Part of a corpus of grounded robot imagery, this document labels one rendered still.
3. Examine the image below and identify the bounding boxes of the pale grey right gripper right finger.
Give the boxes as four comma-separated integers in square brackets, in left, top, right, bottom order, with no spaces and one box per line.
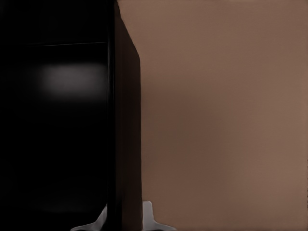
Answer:
[142,201,177,231]

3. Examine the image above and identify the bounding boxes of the black storage box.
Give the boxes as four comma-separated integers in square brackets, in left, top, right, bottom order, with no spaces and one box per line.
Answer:
[0,0,143,231]

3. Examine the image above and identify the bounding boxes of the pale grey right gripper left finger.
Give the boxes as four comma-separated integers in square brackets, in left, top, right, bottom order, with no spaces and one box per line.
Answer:
[71,203,108,231]

